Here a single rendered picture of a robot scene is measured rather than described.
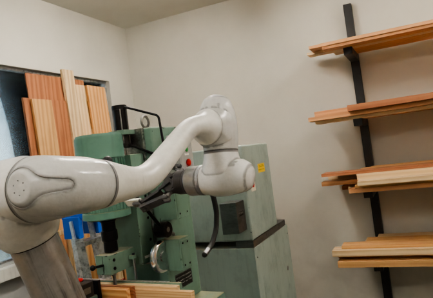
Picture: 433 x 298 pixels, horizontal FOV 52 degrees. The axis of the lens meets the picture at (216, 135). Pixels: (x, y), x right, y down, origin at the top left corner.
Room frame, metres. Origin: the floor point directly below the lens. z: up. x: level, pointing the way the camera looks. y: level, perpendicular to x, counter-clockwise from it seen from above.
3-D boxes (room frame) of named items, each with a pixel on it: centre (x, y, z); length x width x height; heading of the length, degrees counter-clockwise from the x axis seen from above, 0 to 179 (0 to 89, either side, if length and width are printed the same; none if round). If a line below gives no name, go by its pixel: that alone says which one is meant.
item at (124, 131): (1.79, 0.37, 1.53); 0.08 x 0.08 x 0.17; 61
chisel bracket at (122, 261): (1.68, 0.43, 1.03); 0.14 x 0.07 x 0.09; 151
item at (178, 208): (1.78, 0.20, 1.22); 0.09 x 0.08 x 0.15; 151
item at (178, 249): (1.75, 0.21, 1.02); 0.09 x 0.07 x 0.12; 61
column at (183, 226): (1.92, 0.30, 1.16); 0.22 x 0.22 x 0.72; 61
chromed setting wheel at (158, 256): (1.72, 0.27, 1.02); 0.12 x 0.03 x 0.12; 151
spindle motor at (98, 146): (1.66, 0.44, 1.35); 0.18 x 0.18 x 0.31
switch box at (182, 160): (1.88, 0.16, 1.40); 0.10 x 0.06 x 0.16; 151
